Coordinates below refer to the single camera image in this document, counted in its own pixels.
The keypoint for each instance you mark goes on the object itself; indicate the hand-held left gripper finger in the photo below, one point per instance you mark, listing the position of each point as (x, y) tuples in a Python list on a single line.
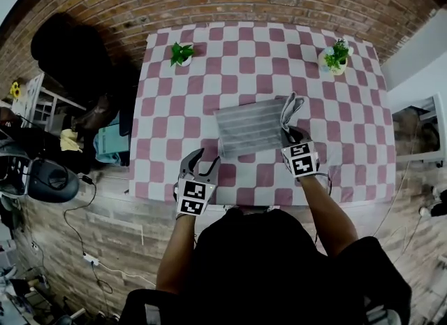
[(190, 163), (212, 170)]

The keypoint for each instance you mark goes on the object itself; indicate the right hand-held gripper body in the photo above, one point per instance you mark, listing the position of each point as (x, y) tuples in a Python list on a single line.
[(301, 159)]

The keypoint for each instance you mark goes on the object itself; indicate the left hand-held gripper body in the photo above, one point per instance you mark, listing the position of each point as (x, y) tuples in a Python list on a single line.
[(191, 196)]

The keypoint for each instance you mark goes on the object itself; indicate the grey striped towel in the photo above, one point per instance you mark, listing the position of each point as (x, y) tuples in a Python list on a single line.
[(249, 128)]

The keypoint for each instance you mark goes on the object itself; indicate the person's right forearm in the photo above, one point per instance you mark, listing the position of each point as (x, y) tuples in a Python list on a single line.
[(326, 211)]

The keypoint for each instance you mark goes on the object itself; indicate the person's left forearm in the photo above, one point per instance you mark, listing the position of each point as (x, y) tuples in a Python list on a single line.
[(176, 250)]

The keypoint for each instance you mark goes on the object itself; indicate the pink white checkered tablecloth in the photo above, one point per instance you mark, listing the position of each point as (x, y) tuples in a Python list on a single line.
[(244, 72)]

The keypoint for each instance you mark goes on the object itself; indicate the flowering plant in pale pot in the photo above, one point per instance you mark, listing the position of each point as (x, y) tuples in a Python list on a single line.
[(335, 58)]

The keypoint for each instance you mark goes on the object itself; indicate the teal storage box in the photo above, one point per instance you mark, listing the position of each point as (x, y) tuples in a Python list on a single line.
[(108, 142)]

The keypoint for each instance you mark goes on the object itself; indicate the person's black clothed torso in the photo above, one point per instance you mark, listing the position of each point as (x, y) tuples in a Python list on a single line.
[(265, 267)]

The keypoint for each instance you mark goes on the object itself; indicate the brown bag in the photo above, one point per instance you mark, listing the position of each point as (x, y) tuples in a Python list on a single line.
[(97, 115)]

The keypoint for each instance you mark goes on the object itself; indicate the green plant in white pot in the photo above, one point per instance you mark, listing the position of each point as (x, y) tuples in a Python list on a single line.
[(181, 54)]

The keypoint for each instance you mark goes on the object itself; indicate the white power strip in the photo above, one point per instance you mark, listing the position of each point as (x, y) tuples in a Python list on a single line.
[(91, 258)]

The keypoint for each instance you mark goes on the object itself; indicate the yellow cloth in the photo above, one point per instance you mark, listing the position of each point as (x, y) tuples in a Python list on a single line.
[(69, 140)]

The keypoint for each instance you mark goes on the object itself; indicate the black round stool seat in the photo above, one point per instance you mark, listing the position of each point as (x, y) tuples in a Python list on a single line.
[(54, 181)]

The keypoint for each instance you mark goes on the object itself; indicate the black office chair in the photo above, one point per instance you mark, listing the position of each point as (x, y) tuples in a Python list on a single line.
[(75, 58)]

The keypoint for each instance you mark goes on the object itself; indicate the yellow sunflower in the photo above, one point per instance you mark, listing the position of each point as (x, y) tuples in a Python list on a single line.
[(14, 90)]

